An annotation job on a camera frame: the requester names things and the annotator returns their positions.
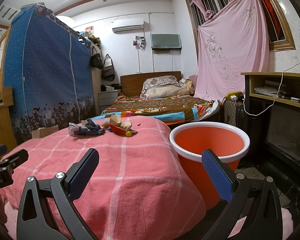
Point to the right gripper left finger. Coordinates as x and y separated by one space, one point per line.
35 219

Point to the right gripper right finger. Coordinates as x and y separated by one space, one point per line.
264 219

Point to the orange trash bin white rim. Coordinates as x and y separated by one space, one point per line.
204 149

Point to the wooden cabinet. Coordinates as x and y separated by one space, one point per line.
6 131

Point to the cardboard box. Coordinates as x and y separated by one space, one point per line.
44 131

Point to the blue grey crumpled wrapper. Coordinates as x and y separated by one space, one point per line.
87 127

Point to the pink plaid quilt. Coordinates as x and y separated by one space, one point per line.
139 189

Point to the red yellow snack wrapper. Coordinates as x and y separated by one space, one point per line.
120 131

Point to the white nightstand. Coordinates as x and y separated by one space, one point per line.
107 98

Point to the blue fabric wardrobe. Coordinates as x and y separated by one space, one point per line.
47 65

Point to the wooden headboard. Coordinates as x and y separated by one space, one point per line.
131 85

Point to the grey handbag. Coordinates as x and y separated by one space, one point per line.
108 72

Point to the checkered bag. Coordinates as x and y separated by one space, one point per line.
231 112

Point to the colourful bed cover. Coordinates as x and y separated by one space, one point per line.
172 110

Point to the black handbag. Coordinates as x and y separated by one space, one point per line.
95 59

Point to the floral pillow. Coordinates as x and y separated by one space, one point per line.
155 82

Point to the beige pillow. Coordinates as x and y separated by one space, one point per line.
164 91

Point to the yellow power strip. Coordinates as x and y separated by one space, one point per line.
234 96

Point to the wooden desk shelf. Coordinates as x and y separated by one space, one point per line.
272 89

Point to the white air conditioner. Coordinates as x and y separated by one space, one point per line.
127 24

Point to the pink hanging sheet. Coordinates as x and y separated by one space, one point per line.
233 42

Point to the red cloth at window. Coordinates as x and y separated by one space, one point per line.
273 24

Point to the green covered wall unit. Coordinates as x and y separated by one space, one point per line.
165 41

